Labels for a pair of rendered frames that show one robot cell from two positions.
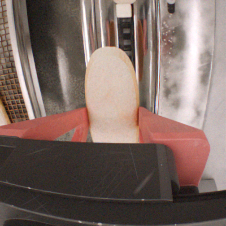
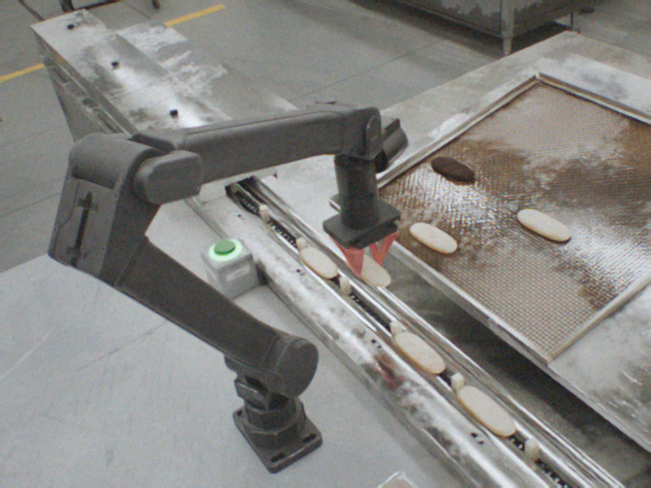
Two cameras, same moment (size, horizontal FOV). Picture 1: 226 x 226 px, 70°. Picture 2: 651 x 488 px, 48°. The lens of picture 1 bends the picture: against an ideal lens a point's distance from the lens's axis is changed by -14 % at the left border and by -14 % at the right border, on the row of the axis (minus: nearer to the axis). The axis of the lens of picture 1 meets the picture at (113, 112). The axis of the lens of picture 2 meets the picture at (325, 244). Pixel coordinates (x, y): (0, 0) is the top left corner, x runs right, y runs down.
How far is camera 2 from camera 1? 101 cm
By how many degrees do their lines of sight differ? 24
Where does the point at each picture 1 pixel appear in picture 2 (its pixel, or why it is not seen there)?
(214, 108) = not seen: hidden behind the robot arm
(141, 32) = (379, 329)
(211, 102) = not seen: hidden behind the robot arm
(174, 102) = (333, 309)
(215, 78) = not seen: hidden behind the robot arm
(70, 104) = (394, 285)
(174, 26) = (365, 335)
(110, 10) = (405, 328)
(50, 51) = (431, 304)
